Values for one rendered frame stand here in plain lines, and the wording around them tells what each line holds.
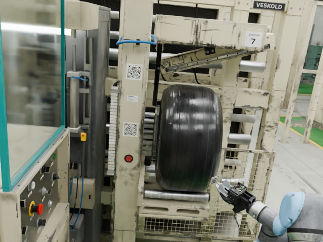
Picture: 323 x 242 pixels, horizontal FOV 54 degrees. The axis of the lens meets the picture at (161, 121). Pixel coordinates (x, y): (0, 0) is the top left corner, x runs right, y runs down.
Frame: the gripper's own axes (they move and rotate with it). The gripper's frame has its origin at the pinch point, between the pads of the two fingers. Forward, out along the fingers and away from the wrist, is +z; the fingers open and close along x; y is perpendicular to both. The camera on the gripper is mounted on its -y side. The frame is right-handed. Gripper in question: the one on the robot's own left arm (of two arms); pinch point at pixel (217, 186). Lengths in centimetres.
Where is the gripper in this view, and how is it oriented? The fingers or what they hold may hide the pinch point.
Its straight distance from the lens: 156.8
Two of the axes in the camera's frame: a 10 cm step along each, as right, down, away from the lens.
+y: -0.9, -8.0, -5.9
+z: -6.5, -4.1, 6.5
